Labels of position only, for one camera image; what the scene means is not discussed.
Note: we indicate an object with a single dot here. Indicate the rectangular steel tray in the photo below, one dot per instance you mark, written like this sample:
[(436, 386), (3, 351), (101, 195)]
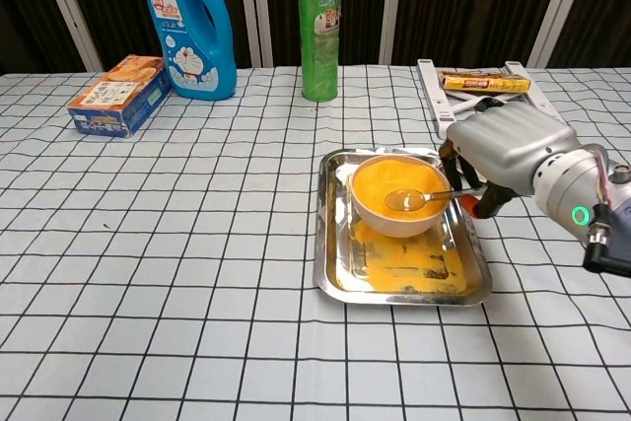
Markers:
[(330, 243)]

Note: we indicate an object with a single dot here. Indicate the beige bowl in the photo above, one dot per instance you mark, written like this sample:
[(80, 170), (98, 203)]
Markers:
[(399, 230)]

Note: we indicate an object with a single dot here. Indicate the green chips can red lid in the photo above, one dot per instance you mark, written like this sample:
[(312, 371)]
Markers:
[(320, 46)]

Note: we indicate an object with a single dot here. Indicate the orange and blue cracker box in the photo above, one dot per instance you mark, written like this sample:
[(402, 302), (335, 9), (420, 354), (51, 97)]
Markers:
[(118, 100)]

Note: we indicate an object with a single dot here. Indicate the blue detergent bottle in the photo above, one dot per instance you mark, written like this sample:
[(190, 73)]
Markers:
[(192, 71)]

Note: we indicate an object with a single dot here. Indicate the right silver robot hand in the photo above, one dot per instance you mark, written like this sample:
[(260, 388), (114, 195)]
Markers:
[(512, 140)]

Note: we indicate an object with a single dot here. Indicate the yellow curry box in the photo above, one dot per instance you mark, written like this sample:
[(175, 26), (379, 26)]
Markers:
[(483, 82)]

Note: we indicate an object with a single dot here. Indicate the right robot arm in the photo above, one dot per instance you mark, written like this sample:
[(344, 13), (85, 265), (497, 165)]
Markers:
[(567, 179)]

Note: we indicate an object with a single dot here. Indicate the white checked tablecloth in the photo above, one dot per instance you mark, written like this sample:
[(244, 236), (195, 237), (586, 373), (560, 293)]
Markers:
[(197, 243)]

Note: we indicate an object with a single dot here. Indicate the white folding laptop stand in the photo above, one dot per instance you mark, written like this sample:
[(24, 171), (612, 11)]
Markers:
[(429, 91)]

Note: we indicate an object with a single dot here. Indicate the metal spoon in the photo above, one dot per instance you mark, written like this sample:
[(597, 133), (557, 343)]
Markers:
[(404, 200)]

